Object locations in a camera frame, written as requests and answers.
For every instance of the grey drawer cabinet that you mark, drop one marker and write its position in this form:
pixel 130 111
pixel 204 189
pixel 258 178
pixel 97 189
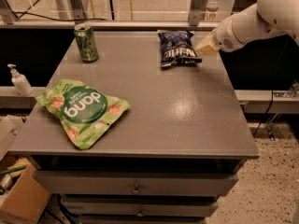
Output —
pixel 182 140

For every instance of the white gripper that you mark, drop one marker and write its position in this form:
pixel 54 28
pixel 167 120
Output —
pixel 224 37

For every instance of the white box at left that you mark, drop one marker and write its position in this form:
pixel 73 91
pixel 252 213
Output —
pixel 9 128

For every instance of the green Dang rice chip bag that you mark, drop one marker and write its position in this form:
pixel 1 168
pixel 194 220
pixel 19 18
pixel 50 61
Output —
pixel 84 112

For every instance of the top drawer knob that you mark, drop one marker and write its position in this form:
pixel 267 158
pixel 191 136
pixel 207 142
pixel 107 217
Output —
pixel 136 190

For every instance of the drawer knob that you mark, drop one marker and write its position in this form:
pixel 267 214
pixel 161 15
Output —
pixel 136 190
pixel 140 213

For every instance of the green soda can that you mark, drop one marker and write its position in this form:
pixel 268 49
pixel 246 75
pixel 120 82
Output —
pixel 86 42

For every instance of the cardboard box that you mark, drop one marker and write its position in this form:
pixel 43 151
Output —
pixel 26 200

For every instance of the blue Kettle chip bag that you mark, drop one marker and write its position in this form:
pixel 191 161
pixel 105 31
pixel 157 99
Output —
pixel 176 48

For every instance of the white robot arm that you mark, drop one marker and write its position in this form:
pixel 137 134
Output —
pixel 263 20

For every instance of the white pump dispenser bottle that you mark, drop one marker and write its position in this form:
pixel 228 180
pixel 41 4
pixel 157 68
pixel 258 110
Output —
pixel 20 81

